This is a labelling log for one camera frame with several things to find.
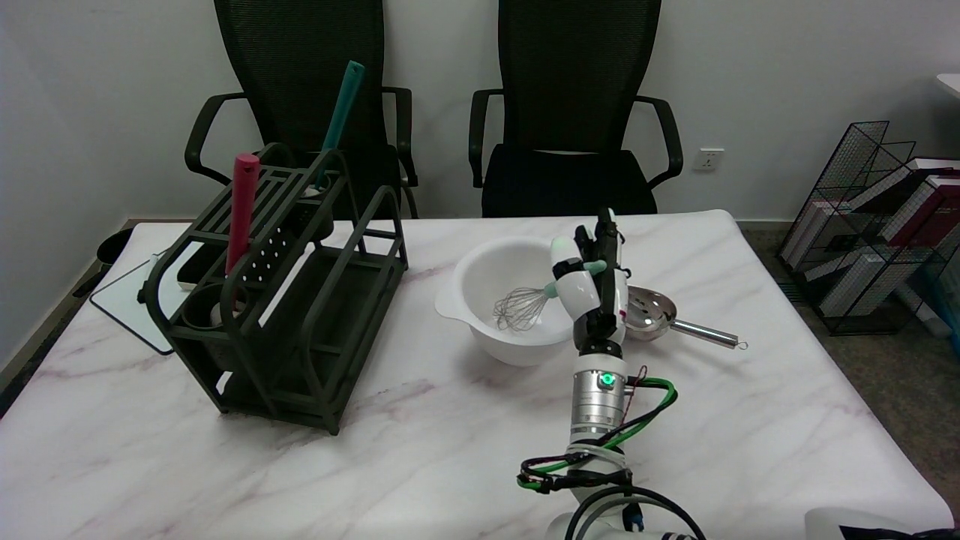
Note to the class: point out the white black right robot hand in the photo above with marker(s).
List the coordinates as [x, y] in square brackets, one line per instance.
[600, 315]

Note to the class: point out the stainless steel scoop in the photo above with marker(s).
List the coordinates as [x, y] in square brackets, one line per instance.
[652, 311]

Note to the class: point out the white mixing bowl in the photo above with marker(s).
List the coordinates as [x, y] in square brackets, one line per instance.
[480, 277]

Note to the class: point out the black mesh office chair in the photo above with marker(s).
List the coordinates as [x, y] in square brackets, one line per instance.
[300, 60]
[577, 75]

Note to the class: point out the white paperback book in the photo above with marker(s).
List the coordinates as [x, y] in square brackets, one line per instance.
[862, 277]

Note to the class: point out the dark green utensil rack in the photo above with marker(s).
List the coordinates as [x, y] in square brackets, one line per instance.
[330, 315]

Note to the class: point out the maroon hardcover book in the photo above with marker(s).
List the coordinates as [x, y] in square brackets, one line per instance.
[937, 210]

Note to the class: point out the white board with black edge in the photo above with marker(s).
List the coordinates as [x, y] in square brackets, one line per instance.
[127, 300]

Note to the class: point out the black waste bin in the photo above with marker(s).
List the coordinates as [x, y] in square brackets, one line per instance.
[114, 246]

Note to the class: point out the white wall socket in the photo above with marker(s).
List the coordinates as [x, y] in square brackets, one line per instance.
[708, 159]

